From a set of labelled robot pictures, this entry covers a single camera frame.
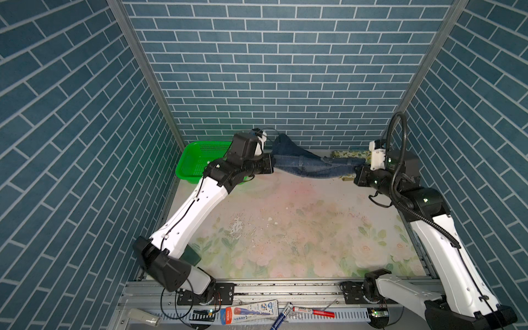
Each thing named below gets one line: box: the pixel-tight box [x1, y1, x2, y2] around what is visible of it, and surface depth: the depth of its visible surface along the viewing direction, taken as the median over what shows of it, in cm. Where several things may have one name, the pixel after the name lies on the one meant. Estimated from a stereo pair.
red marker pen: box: [292, 306, 336, 319], surface depth 71 cm
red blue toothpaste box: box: [220, 299, 280, 326], surface depth 71 cm
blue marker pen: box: [270, 301, 294, 330], surface depth 69 cm
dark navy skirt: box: [271, 133, 366, 179], surface depth 73 cm
